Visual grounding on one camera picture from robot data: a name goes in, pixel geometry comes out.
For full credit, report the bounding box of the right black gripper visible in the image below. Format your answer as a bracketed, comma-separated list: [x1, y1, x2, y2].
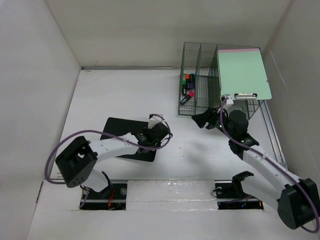
[191, 105, 235, 139]

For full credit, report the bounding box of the black mat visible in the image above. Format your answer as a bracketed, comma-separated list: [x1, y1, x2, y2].
[103, 117, 156, 163]

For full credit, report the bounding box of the purple highlighter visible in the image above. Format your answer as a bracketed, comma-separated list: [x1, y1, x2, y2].
[188, 81, 195, 90]

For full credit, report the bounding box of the green highlighter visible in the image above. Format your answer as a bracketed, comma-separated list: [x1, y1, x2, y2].
[181, 79, 188, 96]

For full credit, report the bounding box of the blue highlighter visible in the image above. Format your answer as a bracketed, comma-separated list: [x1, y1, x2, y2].
[190, 73, 196, 82]

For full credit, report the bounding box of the orange highlighter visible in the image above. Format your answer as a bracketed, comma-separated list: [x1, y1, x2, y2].
[185, 74, 191, 84]

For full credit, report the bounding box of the green clipboard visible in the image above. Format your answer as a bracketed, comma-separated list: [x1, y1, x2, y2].
[217, 51, 272, 100]

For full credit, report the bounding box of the pink clipboard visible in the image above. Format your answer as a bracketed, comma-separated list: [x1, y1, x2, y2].
[218, 48, 260, 53]

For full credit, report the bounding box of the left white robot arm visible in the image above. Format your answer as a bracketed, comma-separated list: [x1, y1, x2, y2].
[55, 122, 173, 199]

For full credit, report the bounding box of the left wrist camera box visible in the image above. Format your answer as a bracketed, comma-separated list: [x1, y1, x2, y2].
[147, 113, 163, 129]

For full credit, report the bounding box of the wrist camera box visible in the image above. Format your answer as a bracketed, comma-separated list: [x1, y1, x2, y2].
[147, 113, 163, 129]
[220, 94, 234, 110]

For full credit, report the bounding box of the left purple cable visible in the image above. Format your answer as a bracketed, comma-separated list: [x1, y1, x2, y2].
[44, 114, 173, 210]

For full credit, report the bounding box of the purple cable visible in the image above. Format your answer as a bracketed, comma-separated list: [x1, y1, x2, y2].
[44, 114, 173, 210]
[219, 96, 320, 233]

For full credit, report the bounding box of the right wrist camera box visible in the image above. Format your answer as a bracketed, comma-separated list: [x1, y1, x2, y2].
[220, 94, 234, 110]

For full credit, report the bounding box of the green wire mesh organizer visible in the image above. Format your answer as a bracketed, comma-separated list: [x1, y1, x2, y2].
[178, 42, 265, 119]

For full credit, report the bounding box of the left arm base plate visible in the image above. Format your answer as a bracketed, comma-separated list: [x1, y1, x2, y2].
[79, 181, 128, 211]

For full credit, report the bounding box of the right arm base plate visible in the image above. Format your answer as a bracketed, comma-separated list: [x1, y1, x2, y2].
[211, 181, 264, 210]

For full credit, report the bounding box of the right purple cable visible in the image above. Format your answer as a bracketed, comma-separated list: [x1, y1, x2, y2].
[219, 96, 320, 233]

